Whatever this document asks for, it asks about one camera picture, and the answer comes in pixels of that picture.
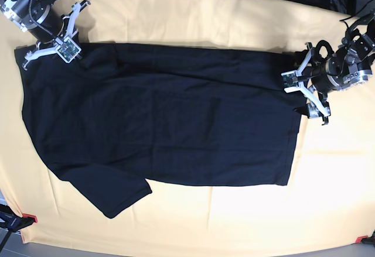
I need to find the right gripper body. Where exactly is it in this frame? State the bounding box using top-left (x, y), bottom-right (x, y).
top-left (29, 11), bottom-right (63, 43)

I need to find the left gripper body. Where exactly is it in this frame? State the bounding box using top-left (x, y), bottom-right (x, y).
top-left (311, 60), bottom-right (336, 94)

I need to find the red black clamp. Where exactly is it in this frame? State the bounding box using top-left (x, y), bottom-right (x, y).
top-left (1, 204), bottom-right (38, 232)
top-left (356, 231), bottom-right (375, 246)

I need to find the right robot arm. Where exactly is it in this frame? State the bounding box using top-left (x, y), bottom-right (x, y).
top-left (1, 0), bottom-right (64, 43)

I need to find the red black clamp left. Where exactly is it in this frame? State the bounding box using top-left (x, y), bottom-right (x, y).
top-left (1, 204), bottom-right (38, 232)

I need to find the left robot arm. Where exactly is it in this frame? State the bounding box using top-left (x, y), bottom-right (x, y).
top-left (281, 10), bottom-right (374, 125)

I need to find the red black clamp right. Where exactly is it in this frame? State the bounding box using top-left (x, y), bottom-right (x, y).
top-left (356, 231), bottom-right (375, 246)

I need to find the black T-shirt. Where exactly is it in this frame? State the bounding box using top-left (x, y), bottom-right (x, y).
top-left (14, 43), bottom-right (306, 218)

